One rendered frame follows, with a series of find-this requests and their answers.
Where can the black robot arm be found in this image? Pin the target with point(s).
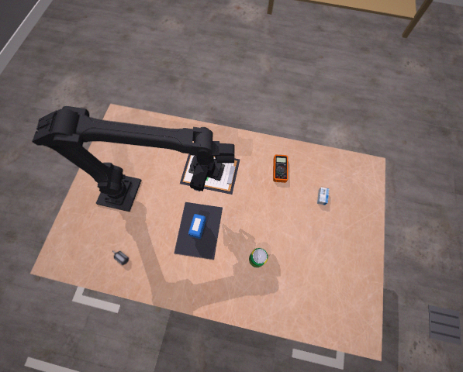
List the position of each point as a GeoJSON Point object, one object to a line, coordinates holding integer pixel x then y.
{"type": "Point", "coordinates": [65, 130]}

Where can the small blue and white box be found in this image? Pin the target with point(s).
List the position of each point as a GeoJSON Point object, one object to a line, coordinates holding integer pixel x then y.
{"type": "Point", "coordinates": [323, 194]}

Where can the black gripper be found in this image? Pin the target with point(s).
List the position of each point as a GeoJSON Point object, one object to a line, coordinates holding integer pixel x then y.
{"type": "Point", "coordinates": [218, 172]}

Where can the blue self-inking stamp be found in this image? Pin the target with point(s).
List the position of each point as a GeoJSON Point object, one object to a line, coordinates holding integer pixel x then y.
{"type": "Point", "coordinates": [197, 226]}

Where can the orange digital multimeter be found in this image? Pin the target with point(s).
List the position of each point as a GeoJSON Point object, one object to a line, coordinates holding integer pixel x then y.
{"type": "Point", "coordinates": [281, 168]}

